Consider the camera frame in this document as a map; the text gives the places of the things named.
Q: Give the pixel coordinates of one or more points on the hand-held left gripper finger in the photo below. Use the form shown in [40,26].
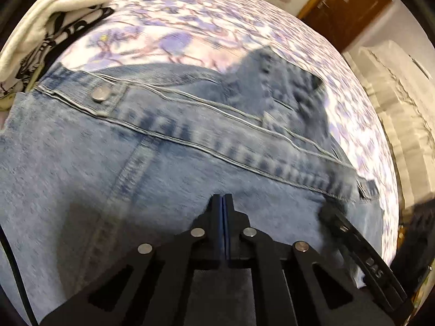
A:
[218,241]
[227,241]

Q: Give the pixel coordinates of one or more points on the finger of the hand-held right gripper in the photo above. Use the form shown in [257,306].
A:
[367,261]

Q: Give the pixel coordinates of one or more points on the brown wooden door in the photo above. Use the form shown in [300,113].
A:
[343,10]

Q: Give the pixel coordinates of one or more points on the blue denim jeans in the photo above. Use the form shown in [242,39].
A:
[136,176]

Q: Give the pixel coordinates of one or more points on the black and white patterned garment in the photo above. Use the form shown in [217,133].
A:
[68,23]

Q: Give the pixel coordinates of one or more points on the white folded garment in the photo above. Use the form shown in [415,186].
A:
[51,3]

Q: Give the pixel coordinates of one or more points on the purple cat printed blanket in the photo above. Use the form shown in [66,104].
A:
[204,23]

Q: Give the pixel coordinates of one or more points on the furniture with beige lace cover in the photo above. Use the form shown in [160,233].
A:
[401,115]

